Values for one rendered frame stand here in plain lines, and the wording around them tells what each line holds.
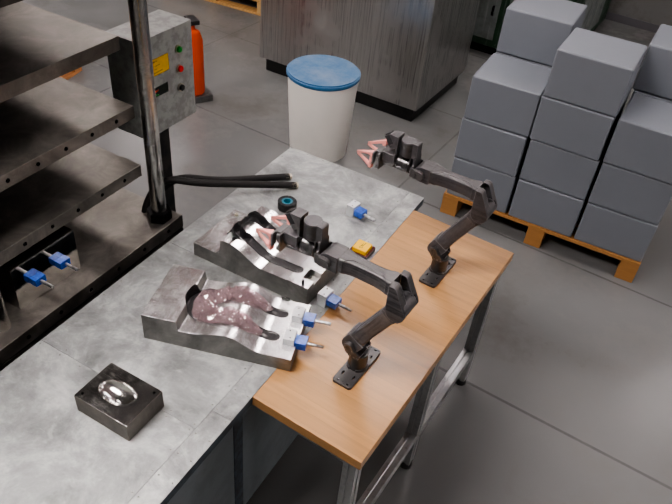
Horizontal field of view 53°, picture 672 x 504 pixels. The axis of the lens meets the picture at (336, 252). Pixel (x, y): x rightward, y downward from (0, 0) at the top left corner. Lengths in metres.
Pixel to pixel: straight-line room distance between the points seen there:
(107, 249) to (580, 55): 2.45
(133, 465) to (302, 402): 0.52
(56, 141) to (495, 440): 2.16
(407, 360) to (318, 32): 3.56
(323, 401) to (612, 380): 1.87
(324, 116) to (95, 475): 2.98
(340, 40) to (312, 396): 3.61
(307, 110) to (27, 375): 2.72
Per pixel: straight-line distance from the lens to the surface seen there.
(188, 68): 2.88
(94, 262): 2.68
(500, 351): 3.55
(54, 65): 2.34
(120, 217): 2.88
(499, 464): 3.13
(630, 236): 4.12
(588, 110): 3.82
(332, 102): 4.40
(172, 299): 2.30
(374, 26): 5.15
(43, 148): 2.39
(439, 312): 2.49
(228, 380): 2.20
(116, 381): 2.15
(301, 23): 5.49
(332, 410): 2.14
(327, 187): 3.01
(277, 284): 2.43
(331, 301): 2.39
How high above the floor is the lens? 2.50
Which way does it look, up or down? 40 degrees down
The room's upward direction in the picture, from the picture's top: 6 degrees clockwise
